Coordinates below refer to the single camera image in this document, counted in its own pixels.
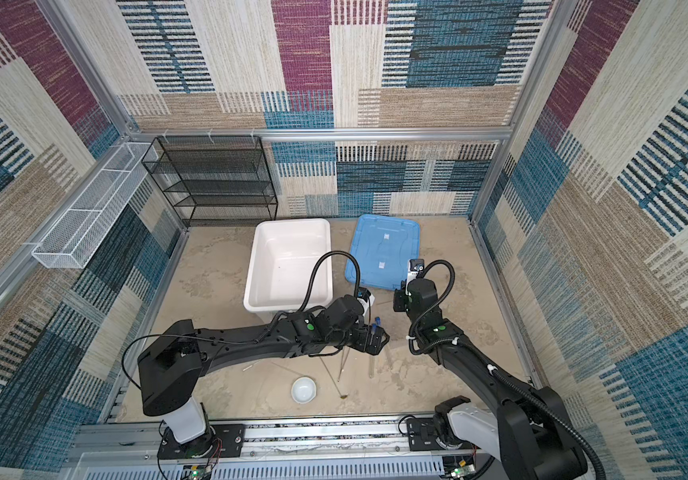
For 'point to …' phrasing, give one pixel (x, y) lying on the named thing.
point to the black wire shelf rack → (215, 180)
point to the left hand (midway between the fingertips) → (380, 332)
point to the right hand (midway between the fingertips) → (405, 286)
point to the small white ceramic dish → (303, 390)
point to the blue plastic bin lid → (384, 247)
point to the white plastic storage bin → (284, 257)
